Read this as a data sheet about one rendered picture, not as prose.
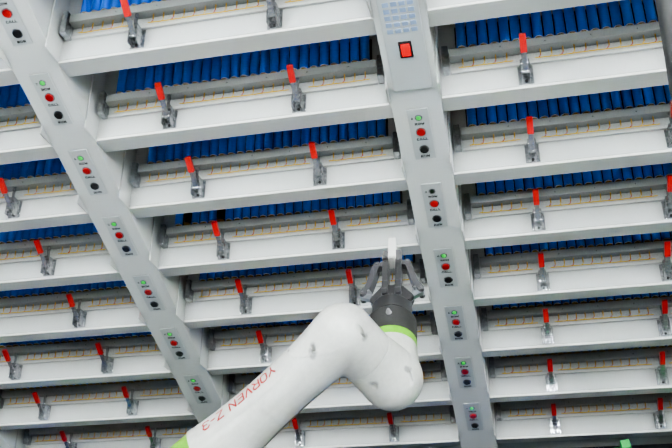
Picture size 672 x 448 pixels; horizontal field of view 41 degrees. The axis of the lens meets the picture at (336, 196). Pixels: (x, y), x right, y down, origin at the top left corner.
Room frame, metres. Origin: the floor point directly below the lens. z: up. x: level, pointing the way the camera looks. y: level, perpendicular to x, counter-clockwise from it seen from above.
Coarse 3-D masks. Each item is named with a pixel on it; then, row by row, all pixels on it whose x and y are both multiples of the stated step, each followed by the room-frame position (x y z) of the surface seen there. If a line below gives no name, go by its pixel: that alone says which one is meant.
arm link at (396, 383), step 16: (400, 336) 1.04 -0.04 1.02; (400, 352) 0.98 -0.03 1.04; (416, 352) 1.01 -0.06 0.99; (384, 368) 0.95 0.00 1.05; (400, 368) 0.95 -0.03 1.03; (416, 368) 0.96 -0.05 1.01; (368, 384) 0.94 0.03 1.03; (384, 384) 0.94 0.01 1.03; (400, 384) 0.94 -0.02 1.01; (416, 384) 0.94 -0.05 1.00; (368, 400) 0.95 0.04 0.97; (384, 400) 0.93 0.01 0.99; (400, 400) 0.92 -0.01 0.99
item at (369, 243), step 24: (408, 192) 1.51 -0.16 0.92; (168, 216) 1.66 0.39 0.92; (408, 216) 1.44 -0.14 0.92; (168, 240) 1.60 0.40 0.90; (264, 240) 1.52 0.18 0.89; (288, 240) 1.50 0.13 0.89; (312, 240) 1.48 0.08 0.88; (360, 240) 1.44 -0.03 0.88; (384, 240) 1.43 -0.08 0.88; (408, 240) 1.41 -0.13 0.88; (168, 264) 1.54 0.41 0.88; (192, 264) 1.52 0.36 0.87; (216, 264) 1.51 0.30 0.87; (240, 264) 1.50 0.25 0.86; (264, 264) 1.49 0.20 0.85; (288, 264) 1.48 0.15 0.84
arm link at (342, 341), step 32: (320, 320) 1.01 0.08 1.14; (352, 320) 0.99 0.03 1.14; (288, 352) 0.99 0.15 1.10; (320, 352) 0.96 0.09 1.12; (352, 352) 0.95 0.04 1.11; (384, 352) 0.97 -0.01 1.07; (256, 384) 0.97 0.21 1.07; (288, 384) 0.95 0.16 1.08; (320, 384) 0.94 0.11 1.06; (224, 416) 0.95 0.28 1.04; (256, 416) 0.93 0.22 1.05; (288, 416) 0.93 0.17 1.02
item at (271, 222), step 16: (352, 208) 1.50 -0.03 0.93; (368, 208) 1.49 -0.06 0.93; (384, 208) 1.48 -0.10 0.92; (400, 208) 1.46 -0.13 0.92; (192, 224) 1.60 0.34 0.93; (208, 224) 1.58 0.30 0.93; (224, 224) 1.57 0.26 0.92; (240, 224) 1.56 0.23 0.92; (256, 224) 1.54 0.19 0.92; (272, 224) 1.54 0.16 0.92; (288, 224) 1.53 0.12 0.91; (304, 224) 1.52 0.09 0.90; (192, 240) 1.57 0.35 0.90
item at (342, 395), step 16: (432, 368) 1.46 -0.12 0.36; (224, 384) 1.59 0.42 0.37; (240, 384) 1.60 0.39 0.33; (336, 384) 1.52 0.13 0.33; (352, 384) 1.50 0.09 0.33; (432, 384) 1.44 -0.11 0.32; (448, 384) 1.40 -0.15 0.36; (224, 400) 1.55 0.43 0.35; (320, 400) 1.49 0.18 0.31; (336, 400) 1.48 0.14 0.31; (352, 400) 1.47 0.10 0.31; (416, 400) 1.42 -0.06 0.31; (432, 400) 1.40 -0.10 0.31; (448, 400) 1.39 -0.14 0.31
